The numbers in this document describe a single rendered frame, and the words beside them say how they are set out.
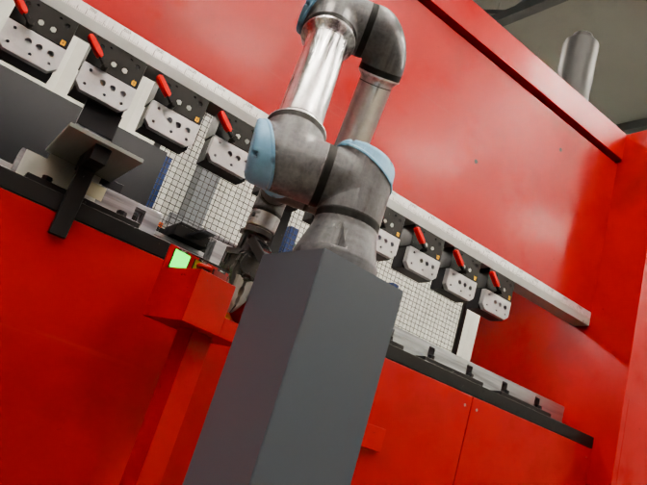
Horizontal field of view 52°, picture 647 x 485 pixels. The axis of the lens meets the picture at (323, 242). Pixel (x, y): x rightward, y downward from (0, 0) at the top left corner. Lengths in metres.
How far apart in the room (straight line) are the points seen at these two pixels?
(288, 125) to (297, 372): 0.43
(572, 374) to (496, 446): 0.70
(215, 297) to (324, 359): 0.52
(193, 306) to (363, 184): 0.51
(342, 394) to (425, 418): 1.20
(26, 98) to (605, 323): 2.40
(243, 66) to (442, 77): 0.85
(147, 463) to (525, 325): 2.18
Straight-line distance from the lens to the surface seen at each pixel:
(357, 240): 1.08
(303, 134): 1.15
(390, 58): 1.44
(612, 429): 2.88
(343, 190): 1.12
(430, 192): 2.42
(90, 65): 1.90
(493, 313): 2.60
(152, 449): 1.51
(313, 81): 1.26
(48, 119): 2.41
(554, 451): 2.72
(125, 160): 1.64
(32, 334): 1.65
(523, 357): 3.22
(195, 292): 1.45
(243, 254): 1.56
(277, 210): 1.60
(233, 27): 2.12
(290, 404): 0.98
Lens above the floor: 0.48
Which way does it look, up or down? 18 degrees up
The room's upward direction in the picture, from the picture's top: 18 degrees clockwise
